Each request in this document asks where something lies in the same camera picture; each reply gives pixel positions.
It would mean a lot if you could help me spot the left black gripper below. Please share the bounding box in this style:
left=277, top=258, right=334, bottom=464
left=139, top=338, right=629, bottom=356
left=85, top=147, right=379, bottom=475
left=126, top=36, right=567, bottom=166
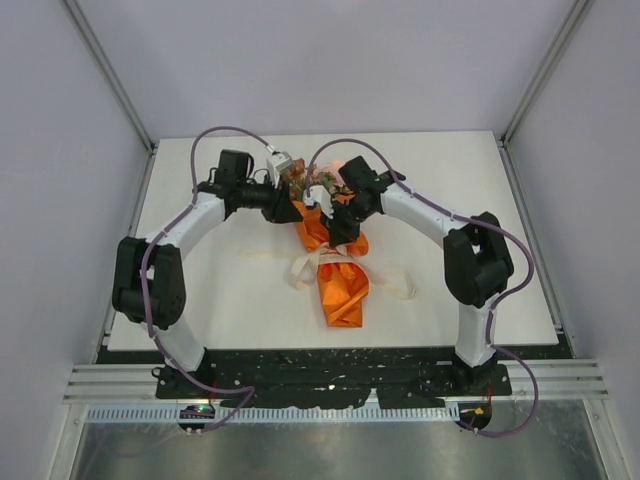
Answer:
left=238, top=173, right=304, bottom=224

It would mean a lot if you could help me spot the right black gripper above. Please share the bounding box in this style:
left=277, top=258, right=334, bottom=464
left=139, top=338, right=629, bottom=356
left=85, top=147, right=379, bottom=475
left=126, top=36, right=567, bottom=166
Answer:
left=319, top=198, right=375, bottom=248

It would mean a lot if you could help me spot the fake flower bouquet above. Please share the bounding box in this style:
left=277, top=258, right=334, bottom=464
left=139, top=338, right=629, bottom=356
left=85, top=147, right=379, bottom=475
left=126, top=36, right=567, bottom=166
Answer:
left=283, top=158, right=352, bottom=201

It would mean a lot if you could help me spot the orange wrapping paper sheet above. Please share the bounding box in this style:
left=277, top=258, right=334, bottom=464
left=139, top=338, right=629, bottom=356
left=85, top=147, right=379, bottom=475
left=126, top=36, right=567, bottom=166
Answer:
left=288, top=201, right=369, bottom=328

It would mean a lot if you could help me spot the cream ribbon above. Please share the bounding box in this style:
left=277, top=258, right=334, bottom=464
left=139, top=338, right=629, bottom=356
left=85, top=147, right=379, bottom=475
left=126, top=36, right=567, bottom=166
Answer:
left=239, top=242, right=419, bottom=301

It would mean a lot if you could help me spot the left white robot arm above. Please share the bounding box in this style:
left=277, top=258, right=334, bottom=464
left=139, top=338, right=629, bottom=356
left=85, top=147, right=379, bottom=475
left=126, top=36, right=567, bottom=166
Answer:
left=112, top=149, right=302, bottom=398

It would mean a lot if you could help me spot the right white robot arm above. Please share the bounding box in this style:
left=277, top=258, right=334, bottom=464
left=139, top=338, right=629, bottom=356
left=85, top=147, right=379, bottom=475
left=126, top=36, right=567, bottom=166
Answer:
left=303, top=156, right=514, bottom=394

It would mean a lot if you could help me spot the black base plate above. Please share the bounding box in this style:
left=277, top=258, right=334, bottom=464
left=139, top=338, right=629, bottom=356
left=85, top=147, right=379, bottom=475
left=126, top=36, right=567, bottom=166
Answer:
left=97, top=344, right=576, bottom=409

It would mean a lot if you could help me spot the left aluminium corner post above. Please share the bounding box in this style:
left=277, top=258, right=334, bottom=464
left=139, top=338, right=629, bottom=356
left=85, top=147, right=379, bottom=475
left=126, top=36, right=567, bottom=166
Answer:
left=60, top=0, right=156, bottom=154

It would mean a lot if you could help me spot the aluminium corner post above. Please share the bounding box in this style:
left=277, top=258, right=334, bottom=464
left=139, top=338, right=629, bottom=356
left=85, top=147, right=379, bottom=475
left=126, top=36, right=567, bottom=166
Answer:
left=497, top=0, right=596, bottom=149
left=60, top=0, right=156, bottom=154

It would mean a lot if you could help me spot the white slotted cable duct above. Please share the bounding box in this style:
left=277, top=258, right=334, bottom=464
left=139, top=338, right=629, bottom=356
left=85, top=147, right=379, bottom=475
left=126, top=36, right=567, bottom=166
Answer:
left=85, top=402, right=459, bottom=424

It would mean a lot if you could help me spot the aluminium frame rail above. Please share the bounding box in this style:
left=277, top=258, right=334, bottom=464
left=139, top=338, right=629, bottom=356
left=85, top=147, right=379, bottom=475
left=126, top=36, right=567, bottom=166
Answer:
left=63, top=359, right=609, bottom=404

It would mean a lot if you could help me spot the right aluminium corner post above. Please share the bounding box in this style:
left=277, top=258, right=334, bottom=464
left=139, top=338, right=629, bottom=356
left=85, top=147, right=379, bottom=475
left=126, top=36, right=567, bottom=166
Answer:
left=497, top=0, right=596, bottom=149

